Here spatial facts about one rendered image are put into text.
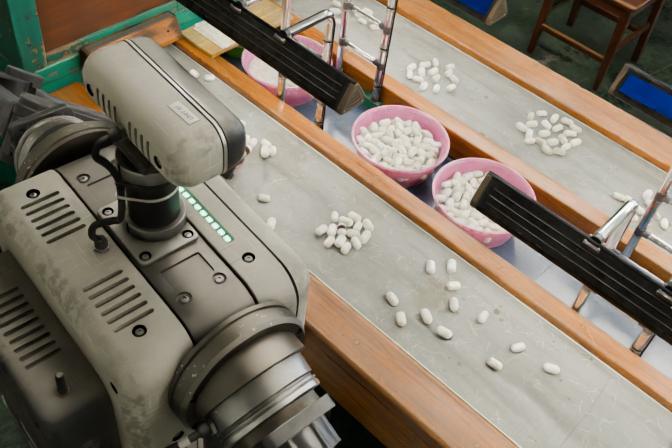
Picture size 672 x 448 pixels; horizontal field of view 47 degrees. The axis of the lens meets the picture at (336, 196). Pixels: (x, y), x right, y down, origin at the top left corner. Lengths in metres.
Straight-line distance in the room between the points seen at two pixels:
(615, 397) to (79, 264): 1.21
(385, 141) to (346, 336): 0.66
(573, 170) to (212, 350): 1.54
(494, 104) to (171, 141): 1.68
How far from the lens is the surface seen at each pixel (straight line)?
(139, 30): 2.24
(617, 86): 1.95
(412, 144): 2.13
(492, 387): 1.67
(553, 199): 2.05
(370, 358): 1.61
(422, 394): 1.59
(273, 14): 2.46
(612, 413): 1.73
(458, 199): 1.99
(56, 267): 0.87
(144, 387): 0.80
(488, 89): 2.36
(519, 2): 4.33
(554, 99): 2.37
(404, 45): 2.47
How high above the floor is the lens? 2.12
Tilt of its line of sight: 46 degrees down
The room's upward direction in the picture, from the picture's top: 8 degrees clockwise
